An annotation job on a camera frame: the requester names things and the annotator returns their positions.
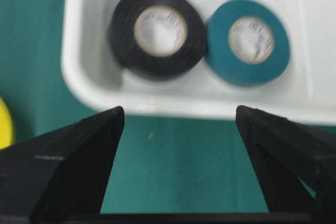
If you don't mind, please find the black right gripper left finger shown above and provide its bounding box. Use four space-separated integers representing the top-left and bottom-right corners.
1 106 124 223

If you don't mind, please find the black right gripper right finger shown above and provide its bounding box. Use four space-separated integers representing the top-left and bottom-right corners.
235 105 335 216

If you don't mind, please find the green tape roll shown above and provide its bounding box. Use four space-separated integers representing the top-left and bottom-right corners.
205 0 290 87

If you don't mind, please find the black tape roll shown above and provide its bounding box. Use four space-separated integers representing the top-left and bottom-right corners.
109 0 207 80

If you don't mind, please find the yellow tape roll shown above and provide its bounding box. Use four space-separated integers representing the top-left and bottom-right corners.
0 98 15 149

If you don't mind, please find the white plastic tray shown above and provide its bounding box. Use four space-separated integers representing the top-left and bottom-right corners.
61 0 335 125

